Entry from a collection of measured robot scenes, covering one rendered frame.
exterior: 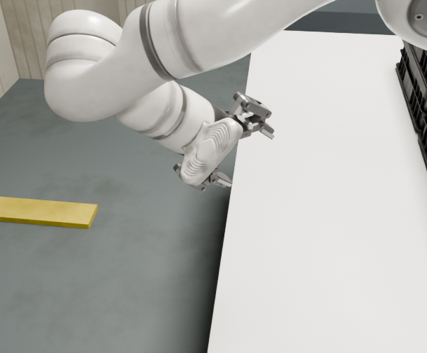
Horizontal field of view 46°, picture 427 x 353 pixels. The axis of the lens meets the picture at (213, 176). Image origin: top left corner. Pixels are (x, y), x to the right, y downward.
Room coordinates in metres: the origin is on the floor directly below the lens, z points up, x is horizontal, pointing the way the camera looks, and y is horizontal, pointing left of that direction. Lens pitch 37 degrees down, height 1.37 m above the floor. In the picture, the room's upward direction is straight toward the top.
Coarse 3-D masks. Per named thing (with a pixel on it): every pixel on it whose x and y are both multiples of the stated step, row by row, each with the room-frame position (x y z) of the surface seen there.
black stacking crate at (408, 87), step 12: (408, 48) 1.31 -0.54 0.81; (408, 60) 1.31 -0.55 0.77; (408, 72) 1.27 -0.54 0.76; (420, 72) 1.14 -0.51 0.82; (408, 84) 1.23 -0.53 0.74; (420, 84) 1.11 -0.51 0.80; (408, 96) 1.20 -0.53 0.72; (420, 96) 1.11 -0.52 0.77; (420, 108) 1.07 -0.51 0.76; (420, 120) 1.07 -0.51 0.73
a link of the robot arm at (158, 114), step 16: (64, 16) 0.46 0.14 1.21; (80, 16) 0.45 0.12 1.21; (96, 16) 0.46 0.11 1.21; (48, 32) 0.46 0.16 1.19; (64, 32) 0.44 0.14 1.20; (80, 32) 0.44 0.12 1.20; (96, 32) 0.44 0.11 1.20; (112, 32) 0.46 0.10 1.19; (144, 96) 0.46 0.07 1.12; (160, 96) 0.46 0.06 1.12; (176, 96) 0.48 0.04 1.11; (128, 112) 0.46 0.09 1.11; (144, 112) 0.45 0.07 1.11; (160, 112) 0.46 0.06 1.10; (176, 112) 0.47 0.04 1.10; (144, 128) 0.46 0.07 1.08; (160, 128) 0.46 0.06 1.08
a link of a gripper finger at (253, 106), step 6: (234, 96) 0.57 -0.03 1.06; (246, 96) 0.58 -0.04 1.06; (246, 102) 0.56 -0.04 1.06; (252, 102) 0.56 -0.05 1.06; (258, 102) 0.59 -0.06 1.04; (246, 108) 0.56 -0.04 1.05; (252, 108) 0.56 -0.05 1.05; (258, 108) 0.57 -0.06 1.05; (264, 108) 0.58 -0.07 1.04; (258, 114) 0.57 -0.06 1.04; (264, 114) 0.58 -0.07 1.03; (270, 114) 0.58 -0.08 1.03
